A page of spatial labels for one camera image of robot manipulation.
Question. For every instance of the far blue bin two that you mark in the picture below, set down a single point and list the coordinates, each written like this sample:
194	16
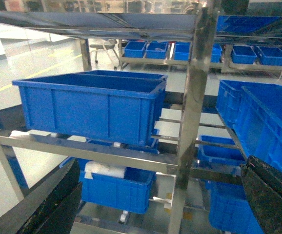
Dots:
156	50

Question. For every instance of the far blue bin one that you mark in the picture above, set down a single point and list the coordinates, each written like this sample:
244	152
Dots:
135	49

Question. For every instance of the white packing material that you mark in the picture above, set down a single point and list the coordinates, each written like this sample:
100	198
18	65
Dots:
104	169

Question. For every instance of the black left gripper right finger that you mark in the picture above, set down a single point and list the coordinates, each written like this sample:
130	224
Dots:
263	189

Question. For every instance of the far blue bin three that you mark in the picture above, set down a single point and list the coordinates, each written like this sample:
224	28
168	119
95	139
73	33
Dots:
181	51

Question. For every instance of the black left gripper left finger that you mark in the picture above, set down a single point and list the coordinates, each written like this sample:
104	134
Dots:
50	209

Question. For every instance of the blue bin on top shelf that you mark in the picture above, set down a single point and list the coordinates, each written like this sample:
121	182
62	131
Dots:
244	24

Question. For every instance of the grey stool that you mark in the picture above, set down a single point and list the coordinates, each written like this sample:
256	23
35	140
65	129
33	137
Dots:
105	46

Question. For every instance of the stainless steel shelf frame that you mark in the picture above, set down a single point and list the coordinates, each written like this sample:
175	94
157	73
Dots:
197	26

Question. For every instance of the far blue bin four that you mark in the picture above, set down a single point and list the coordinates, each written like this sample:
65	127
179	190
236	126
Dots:
216	53

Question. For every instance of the blue bin lower right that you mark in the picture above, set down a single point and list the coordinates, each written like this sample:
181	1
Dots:
230	211

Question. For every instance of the blue bin lower left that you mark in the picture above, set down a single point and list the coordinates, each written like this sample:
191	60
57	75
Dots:
130	193

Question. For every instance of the blue bin front left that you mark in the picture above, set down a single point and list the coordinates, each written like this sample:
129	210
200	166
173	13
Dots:
114	109

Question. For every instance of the blue bin behind left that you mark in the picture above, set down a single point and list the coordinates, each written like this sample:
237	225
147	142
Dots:
125	74

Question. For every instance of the far blue bin five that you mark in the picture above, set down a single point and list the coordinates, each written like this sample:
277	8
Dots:
243	55

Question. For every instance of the large blue crate right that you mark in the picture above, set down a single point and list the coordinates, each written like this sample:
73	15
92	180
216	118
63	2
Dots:
254	111

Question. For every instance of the far blue bin six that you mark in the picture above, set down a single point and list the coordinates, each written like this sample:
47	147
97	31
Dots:
271	56

